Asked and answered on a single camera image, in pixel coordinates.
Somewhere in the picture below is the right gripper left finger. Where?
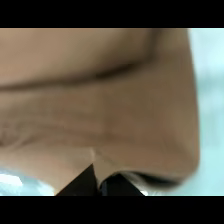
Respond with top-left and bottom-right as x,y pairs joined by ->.
55,163 -> 100,197

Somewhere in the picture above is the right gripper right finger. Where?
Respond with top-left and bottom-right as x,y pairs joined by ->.
99,173 -> 146,197

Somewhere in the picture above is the tan shirt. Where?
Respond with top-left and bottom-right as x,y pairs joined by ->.
0,28 -> 202,197

